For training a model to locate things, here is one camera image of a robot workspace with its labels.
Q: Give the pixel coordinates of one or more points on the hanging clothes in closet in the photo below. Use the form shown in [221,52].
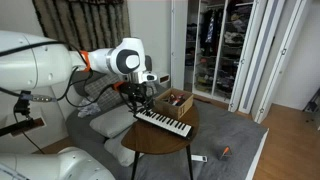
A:
[216,31]

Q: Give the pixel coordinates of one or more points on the white folding closet door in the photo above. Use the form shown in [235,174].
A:
[272,32]

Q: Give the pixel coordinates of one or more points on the white remote control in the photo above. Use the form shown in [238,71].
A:
[199,158]

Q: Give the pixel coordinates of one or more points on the striped brown curtain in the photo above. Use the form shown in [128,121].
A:
[86,24]

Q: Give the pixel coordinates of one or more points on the open cardboard box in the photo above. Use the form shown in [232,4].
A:
[174,102]

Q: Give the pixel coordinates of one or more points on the orange handled tool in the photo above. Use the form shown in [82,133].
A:
[225,152]

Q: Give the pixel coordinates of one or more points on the small black white keyboard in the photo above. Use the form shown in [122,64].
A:
[172,125]

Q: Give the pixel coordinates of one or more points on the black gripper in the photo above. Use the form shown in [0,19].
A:
[136,93]

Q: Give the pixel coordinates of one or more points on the grey pillow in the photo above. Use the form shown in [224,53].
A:
[123,155]
[113,122]

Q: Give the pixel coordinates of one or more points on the grey lower pillow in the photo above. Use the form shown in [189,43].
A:
[123,155]

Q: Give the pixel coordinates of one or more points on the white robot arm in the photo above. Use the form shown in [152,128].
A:
[28,62]

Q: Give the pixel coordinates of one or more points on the crumpled grey cloth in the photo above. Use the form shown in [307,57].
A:
[88,107]

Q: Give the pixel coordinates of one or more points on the round wooden side table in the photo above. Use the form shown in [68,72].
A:
[145,138]

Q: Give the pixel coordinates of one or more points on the white bedside device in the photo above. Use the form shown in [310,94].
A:
[163,78]

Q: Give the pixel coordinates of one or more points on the grey upper pillow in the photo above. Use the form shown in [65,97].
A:
[113,122]

